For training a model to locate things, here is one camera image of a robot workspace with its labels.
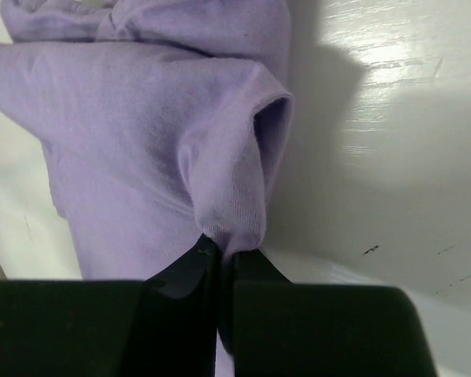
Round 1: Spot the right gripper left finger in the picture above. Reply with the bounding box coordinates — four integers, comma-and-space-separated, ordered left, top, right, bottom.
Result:
0, 236, 219, 376

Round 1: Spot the purple t-shirt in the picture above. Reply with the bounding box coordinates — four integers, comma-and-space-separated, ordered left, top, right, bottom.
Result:
0, 0, 296, 377

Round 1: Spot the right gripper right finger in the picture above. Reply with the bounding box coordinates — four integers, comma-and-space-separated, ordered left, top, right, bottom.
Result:
223, 250, 436, 376

